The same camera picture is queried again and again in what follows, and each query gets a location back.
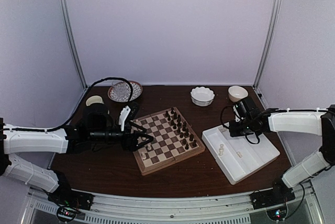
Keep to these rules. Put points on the left aluminium frame post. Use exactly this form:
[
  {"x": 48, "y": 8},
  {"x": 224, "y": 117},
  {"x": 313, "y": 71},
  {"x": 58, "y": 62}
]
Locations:
[{"x": 71, "y": 41}]

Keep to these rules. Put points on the cream round bowl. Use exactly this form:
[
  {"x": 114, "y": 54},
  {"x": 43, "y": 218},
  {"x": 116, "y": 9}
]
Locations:
[{"x": 236, "y": 93}]

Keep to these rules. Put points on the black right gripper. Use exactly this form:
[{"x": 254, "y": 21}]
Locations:
[{"x": 233, "y": 131}]

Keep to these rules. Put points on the white chess queen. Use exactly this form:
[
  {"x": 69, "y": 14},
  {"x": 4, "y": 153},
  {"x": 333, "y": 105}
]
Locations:
[{"x": 143, "y": 155}]

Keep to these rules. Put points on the cream ceramic mug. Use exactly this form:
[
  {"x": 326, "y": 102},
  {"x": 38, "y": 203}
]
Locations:
[{"x": 94, "y": 100}]

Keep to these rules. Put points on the right aluminium frame post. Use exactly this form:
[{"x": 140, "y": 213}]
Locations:
[{"x": 276, "y": 7}]

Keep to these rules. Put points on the dark chess piece corner rook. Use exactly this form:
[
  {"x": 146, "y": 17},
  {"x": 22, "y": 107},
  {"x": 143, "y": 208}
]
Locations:
[{"x": 194, "y": 144}]

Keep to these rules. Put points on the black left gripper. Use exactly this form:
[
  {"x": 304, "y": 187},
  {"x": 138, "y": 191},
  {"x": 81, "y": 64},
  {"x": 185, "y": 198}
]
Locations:
[{"x": 132, "y": 145}]

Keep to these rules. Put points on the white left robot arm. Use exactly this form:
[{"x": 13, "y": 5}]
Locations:
[{"x": 16, "y": 139}]

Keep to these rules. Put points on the white plastic divided tray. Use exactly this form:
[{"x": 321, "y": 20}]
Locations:
[{"x": 236, "y": 157}]

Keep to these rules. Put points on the aluminium frame post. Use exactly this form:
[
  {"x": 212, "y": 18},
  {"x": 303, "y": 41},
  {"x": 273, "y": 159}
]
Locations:
[
  {"x": 71, "y": 41},
  {"x": 276, "y": 7}
]

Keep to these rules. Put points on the pile of white chess pieces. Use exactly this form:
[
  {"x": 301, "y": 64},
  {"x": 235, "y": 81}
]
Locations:
[{"x": 221, "y": 150}]

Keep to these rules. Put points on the clear drinking glass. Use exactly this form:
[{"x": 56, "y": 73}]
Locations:
[{"x": 119, "y": 88}]

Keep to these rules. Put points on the white scalloped bowl black rim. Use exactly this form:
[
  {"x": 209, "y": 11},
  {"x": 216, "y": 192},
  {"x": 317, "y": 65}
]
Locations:
[{"x": 202, "y": 96}]

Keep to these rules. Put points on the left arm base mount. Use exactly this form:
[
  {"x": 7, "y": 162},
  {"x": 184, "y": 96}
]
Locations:
[{"x": 69, "y": 202}]

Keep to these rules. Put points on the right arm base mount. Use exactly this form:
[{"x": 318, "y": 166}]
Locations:
[{"x": 275, "y": 200}]

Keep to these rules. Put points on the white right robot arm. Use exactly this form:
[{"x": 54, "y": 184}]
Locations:
[{"x": 319, "y": 122}]

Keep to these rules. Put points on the patterned brown rim plate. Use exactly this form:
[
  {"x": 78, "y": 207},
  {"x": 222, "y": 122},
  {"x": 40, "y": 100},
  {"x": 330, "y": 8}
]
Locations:
[{"x": 132, "y": 93}]

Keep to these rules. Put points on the dark chess pieces row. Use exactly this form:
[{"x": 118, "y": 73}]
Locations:
[{"x": 177, "y": 127}]

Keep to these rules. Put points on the wooden chess board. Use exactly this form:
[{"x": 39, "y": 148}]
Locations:
[{"x": 165, "y": 151}]

